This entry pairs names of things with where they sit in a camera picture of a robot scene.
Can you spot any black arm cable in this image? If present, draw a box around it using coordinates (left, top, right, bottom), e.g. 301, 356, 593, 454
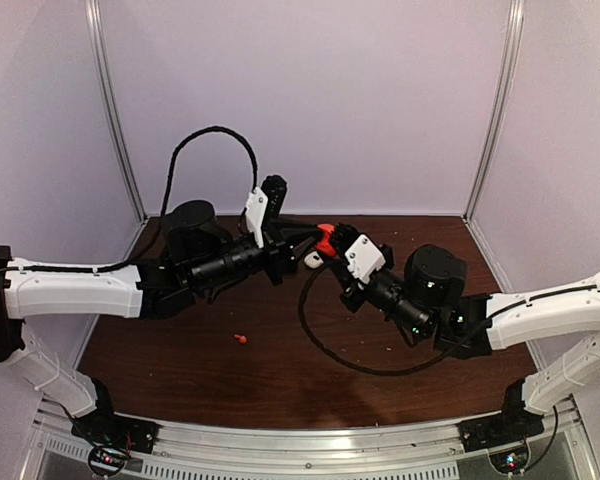
94, 124, 259, 274
297, 262, 491, 376

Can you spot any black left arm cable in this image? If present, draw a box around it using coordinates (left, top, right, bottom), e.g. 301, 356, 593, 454
94, 124, 259, 274

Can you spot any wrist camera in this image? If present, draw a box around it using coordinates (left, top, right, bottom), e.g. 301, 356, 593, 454
243, 175, 287, 249
329, 223, 393, 286

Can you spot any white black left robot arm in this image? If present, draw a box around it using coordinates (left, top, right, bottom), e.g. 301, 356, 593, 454
0, 198, 323, 444

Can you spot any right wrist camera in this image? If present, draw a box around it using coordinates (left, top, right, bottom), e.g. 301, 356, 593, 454
329, 223, 393, 286

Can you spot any aluminium front rail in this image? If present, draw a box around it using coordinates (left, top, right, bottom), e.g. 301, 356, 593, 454
29, 394, 600, 480

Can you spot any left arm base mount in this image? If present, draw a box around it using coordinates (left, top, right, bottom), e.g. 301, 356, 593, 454
67, 411, 160, 478

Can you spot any white charging case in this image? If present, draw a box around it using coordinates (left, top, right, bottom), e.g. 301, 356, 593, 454
303, 252, 324, 270

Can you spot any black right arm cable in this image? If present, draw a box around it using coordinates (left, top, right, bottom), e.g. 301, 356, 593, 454
297, 262, 491, 376

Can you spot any red round charging case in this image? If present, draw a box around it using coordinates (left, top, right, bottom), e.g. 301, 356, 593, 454
315, 223, 339, 259

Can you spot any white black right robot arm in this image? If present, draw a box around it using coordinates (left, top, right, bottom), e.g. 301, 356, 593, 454
326, 235, 600, 442

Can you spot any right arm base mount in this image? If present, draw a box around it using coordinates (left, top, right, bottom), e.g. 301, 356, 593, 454
458, 412, 544, 475

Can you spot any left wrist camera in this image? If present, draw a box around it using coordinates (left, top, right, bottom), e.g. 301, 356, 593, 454
243, 175, 287, 249

